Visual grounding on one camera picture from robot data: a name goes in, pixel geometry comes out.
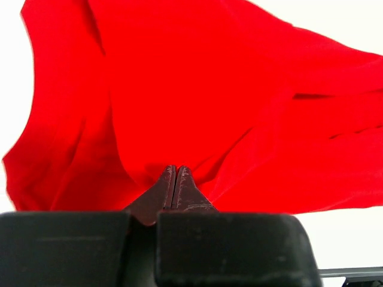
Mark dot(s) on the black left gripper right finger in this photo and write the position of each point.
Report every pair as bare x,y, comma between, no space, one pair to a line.
187,197

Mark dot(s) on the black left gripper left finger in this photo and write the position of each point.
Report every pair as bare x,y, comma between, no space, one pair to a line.
157,198

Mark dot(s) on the red t shirt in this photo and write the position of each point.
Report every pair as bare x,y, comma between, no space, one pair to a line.
269,117

